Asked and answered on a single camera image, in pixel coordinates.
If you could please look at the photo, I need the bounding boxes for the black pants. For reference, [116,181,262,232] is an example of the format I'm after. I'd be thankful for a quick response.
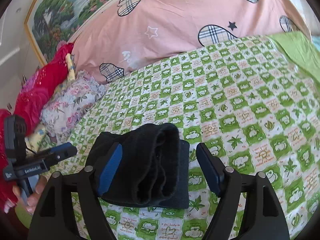
[86,123,190,209]

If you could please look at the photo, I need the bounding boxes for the person's left hand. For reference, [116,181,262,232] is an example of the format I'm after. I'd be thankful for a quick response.
[4,176,47,215]

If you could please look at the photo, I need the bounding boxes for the floral ruffled pillow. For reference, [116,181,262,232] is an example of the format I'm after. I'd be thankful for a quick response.
[41,70,107,144]

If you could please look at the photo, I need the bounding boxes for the red rose blanket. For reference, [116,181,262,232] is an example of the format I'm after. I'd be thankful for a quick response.
[1,43,74,212]

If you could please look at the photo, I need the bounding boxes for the green white patterned bedsheet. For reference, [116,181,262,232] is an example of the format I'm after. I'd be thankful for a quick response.
[15,35,320,240]

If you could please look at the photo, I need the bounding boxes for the framed landscape painting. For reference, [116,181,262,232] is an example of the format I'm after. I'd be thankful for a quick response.
[24,0,114,66]

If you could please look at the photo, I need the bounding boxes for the plain green cloth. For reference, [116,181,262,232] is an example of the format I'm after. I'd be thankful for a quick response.
[268,31,319,89]

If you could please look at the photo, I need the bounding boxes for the pink quilt with plaid hearts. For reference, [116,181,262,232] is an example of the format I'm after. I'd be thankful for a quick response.
[72,0,311,83]

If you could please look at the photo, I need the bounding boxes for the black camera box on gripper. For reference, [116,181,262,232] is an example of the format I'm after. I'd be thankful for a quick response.
[4,115,27,164]

